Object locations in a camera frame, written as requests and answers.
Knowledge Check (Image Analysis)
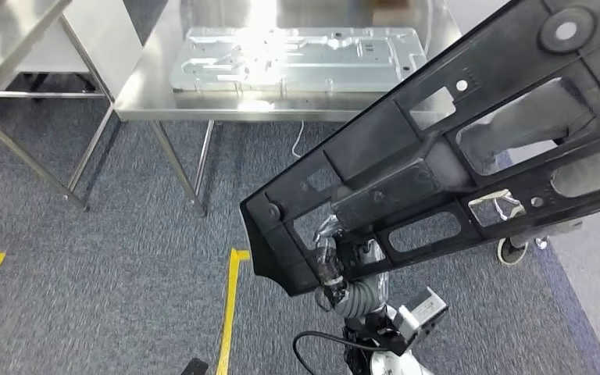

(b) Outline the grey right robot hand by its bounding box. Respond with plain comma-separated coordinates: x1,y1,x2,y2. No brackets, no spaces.
314,214,387,312

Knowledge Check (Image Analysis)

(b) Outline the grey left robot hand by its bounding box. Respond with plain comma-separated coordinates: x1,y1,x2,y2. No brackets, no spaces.
180,357,211,375

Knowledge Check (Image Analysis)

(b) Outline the black plastic plate bracket part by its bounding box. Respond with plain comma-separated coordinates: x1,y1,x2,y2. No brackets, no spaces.
239,0,600,298

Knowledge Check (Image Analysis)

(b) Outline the stainless steel workbench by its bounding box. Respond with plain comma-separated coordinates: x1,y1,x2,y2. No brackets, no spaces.
113,0,464,216

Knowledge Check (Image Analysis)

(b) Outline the silver stamped metal plate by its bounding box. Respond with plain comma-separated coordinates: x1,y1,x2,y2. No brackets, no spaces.
169,27,428,95

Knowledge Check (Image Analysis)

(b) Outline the white cabinet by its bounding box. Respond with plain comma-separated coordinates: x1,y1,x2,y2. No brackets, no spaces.
15,0,145,99

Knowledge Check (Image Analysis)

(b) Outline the stainless steel side table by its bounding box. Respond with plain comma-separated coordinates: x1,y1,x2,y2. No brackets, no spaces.
0,0,120,211

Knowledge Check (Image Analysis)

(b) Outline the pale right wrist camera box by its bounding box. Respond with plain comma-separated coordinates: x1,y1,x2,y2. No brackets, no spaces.
377,287,449,358

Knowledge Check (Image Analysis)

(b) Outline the white hanging cable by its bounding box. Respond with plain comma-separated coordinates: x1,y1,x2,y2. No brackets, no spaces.
291,120,306,159

